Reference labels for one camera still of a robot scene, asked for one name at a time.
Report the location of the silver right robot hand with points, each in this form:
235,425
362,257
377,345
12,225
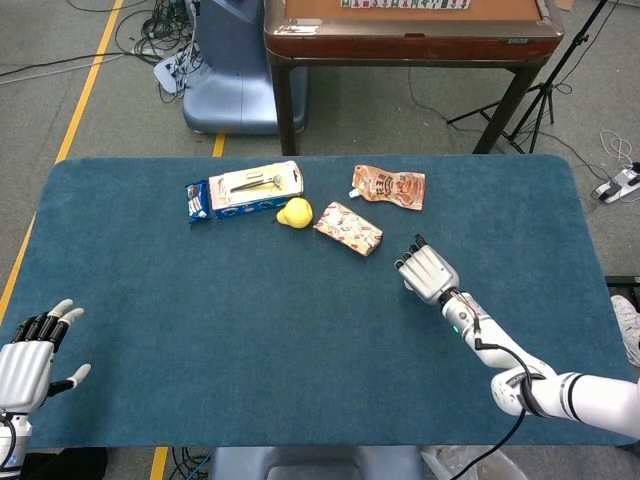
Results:
430,272

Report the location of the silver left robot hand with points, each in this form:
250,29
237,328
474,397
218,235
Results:
22,370

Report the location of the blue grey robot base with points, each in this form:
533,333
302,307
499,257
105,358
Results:
230,75

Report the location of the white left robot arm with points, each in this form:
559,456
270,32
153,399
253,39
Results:
12,440

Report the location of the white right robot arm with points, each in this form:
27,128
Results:
590,395

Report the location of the orange spout pouch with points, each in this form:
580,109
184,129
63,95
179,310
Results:
392,187

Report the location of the red white snack packet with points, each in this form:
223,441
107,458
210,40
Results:
347,229

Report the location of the yellow pear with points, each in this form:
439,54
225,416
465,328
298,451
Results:
296,212

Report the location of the blue felt table cover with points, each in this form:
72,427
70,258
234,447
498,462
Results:
250,325

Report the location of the clear plastic bag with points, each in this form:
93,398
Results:
450,462

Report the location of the blue and yellow cardboard box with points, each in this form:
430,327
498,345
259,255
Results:
255,192

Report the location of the white sneaker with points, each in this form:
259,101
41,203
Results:
627,325

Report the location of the white power strip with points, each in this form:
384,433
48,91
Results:
617,185

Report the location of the black tripod stand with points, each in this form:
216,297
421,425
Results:
542,95

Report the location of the grey robot body base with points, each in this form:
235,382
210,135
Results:
315,465

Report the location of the brown mahjong table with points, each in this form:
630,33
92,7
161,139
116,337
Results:
410,47

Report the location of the blue cookie packet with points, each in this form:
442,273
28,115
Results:
198,202

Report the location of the face-up mahjong tile row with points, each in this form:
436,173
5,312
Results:
405,3

